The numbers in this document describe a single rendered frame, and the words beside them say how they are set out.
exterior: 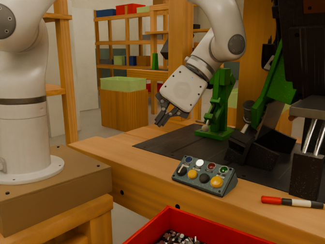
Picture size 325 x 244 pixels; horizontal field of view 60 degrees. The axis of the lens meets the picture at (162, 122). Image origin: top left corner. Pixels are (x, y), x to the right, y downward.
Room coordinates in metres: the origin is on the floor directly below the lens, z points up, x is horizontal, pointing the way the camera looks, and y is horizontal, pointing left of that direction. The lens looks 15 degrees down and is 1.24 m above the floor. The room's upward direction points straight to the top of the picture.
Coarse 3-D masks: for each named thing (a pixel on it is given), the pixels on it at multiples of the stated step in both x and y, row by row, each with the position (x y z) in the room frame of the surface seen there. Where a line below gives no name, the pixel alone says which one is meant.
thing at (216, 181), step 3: (213, 177) 0.63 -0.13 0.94; (216, 177) 0.63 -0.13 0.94; (219, 177) 0.63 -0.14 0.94; (213, 180) 0.63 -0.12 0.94; (216, 180) 0.62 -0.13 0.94; (219, 180) 0.62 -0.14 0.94; (213, 183) 0.62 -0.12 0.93; (216, 183) 0.62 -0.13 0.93; (219, 183) 0.61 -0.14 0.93; (213, 186) 0.62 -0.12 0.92; (216, 186) 0.61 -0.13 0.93; (219, 186) 0.61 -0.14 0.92
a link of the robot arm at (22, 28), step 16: (0, 0) 0.61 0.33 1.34; (16, 0) 0.63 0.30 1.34; (32, 0) 0.64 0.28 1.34; (48, 0) 0.67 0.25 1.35; (0, 16) 0.60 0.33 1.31; (16, 16) 0.62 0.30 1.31; (32, 16) 0.64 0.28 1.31; (0, 32) 0.60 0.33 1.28; (16, 32) 0.61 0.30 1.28; (32, 32) 0.65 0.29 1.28; (0, 48) 0.62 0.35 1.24; (16, 48) 0.64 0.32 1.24
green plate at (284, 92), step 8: (280, 40) 0.76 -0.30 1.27; (280, 48) 0.75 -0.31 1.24; (280, 56) 0.76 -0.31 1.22; (272, 64) 0.76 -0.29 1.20; (280, 64) 0.76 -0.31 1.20; (272, 72) 0.76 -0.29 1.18; (280, 72) 0.76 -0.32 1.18; (272, 80) 0.77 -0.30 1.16; (280, 80) 0.76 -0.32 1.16; (264, 88) 0.77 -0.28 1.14; (272, 88) 0.77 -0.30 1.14; (280, 88) 0.76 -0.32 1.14; (288, 88) 0.75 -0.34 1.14; (264, 96) 0.78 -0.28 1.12; (272, 96) 0.77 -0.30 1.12; (280, 96) 0.76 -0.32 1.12; (288, 96) 0.75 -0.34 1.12; (264, 104) 0.80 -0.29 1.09; (288, 104) 0.74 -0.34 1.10
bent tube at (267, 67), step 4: (272, 56) 0.87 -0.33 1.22; (272, 60) 0.86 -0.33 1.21; (268, 64) 0.85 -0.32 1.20; (264, 68) 0.85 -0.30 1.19; (268, 68) 0.84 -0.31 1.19; (248, 124) 0.86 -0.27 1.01; (244, 128) 0.86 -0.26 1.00; (248, 128) 0.85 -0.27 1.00; (252, 128) 0.86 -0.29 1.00; (244, 132) 0.85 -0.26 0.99; (248, 132) 0.85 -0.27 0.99
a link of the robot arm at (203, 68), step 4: (192, 56) 0.76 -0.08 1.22; (184, 60) 0.78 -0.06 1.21; (188, 60) 0.76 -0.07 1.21; (192, 60) 0.75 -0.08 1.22; (196, 60) 0.75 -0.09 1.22; (200, 60) 0.74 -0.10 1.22; (188, 64) 0.77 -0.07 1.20; (192, 64) 0.74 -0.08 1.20; (196, 64) 0.74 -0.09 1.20; (200, 64) 0.74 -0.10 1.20; (204, 64) 0.74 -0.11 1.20; (196, 68) 0.74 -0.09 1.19; (200, 68) 0.74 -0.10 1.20; (204, 68) 0.74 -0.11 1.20; (208, 68) 0.74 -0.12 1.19; (200, 72) 0.74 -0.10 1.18; (204, 72) 0.74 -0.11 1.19; (208, 72) 0.74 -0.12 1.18; (212, 72) 0.75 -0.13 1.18; (204, 76) 0.75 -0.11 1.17; (208, 76) 0.75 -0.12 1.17; (212, 76) 0.77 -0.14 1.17; (208, 80) 0.76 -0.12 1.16
